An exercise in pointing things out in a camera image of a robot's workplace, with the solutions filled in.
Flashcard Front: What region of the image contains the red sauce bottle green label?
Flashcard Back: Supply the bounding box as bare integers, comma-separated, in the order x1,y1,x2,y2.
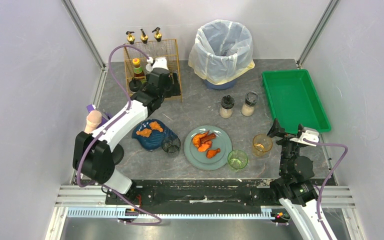
131,58,146,82

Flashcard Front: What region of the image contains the black cap spice jar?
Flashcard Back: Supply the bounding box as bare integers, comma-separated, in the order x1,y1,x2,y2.
128,77,143,96

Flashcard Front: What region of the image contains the black flip-cap spice jar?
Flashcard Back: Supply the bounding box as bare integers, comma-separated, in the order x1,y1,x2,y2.
219,95,235,119

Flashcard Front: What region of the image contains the blue ribbed dish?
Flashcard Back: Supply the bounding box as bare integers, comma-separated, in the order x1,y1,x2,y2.
131,119,177,151

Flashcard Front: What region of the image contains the clear oil bottle gold spout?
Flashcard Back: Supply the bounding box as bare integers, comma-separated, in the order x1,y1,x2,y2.
125,31,140,54

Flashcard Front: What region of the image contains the brown-sauce bottle gold spout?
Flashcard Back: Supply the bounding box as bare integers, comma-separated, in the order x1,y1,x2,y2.
140,28,157,58

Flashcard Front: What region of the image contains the grey-green round plate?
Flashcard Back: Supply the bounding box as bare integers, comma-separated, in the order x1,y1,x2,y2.
183,125,233,171

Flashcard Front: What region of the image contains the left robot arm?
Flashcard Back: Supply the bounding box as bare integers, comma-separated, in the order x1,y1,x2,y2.
72,67,172,194

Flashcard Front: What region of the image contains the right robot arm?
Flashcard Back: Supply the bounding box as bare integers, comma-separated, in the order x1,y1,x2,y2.
267,119,336,240

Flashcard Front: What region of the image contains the amber glass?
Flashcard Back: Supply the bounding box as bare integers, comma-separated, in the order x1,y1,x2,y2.
252,134,273,157

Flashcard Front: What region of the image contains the green plastic tray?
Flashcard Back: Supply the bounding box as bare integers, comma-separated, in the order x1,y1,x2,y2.
261,69,332,134

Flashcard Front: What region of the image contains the fried piece on blue dish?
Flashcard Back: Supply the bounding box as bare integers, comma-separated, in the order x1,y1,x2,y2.
149,121,164,133

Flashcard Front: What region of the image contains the green glass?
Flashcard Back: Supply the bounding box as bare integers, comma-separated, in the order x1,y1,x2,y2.
227,149,249,170

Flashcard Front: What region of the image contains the dark smoky glass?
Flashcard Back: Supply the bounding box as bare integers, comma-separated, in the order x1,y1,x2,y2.
161,135,181,157

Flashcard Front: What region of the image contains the fried food on plate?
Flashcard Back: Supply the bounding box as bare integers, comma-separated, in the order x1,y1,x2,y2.
191,131,221,159

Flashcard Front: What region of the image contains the bin with plastic liner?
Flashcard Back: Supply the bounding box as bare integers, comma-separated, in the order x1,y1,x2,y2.
188,19,255,90

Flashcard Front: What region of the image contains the purple box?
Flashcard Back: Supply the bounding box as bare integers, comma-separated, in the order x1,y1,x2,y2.
86,104,113,127

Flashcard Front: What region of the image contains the beige microphone on stand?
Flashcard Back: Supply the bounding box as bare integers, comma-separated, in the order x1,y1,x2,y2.
83,109,125,166

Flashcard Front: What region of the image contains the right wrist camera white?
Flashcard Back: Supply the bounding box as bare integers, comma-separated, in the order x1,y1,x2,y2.
291,127,320,147

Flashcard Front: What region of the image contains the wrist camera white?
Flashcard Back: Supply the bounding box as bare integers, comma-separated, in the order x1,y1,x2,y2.
291,127,320,147
146,57,169,71

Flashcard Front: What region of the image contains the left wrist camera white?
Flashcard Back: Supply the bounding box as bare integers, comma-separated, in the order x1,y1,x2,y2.
146,57,169,71

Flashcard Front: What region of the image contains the yellow wire rack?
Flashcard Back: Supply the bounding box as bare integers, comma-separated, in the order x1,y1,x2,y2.
123,39,183,102

